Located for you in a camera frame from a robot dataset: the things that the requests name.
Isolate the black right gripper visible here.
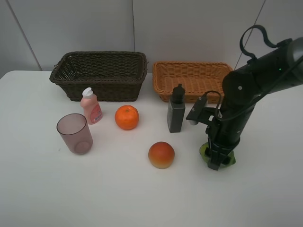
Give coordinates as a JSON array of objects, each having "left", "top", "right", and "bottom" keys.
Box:
[{"left": 205, "top": 116, "right": 241, "bottom": 170}]

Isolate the green lime fruit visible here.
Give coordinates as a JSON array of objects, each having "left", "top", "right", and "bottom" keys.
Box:
[{"left": 199, "top": 142, "right": 236, "bottom": 167}]

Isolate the red yellow peach fruit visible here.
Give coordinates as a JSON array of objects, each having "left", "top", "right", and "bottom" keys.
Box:
[{"left": 148, "top": 141, "right": 175, "bottom": 169}]

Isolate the dark green pump bottle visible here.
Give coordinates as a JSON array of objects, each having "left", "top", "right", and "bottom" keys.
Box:
[{"left": 167, "top": 84, "right": 185, "bottom": 133}]

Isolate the translucent purple plastic cup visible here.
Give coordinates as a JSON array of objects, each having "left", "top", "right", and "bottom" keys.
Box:
[{"left": 56, "top": 113, "right": 93, "bottom": 155}]

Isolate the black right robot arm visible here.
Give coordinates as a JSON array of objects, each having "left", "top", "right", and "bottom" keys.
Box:
[{"left": 205, "top": 37, "right": 303, "bottom": 170}]

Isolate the light orange wicker basket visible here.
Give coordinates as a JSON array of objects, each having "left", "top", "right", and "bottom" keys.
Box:
[{"left": 152, "top": 61, "right": 232, "bottom": 103}]

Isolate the orange tangerine fruit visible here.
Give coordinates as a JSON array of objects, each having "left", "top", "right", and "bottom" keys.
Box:
[{"left": 115, "top": 105, "right": 140, "bottom": 130}]

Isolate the pink bottle white cap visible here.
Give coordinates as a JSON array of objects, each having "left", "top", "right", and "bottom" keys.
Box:
[{"left": 80, "top": 87, "right": 103, "bottom": 125}]

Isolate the dark brown wicker basket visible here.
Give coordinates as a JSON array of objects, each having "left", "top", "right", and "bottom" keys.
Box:
[{"left": 49, "top": 51, "right": 148, "bottom": 102}]

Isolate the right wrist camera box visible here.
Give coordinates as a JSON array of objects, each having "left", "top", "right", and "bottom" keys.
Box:
[{"left": 186, "top": 95, "right": 220, "bottom": 126}]

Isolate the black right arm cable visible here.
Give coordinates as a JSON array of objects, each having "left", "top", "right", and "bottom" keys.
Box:
[{"left": 239, "top": 24, "right": 280, "bottom": 60}]

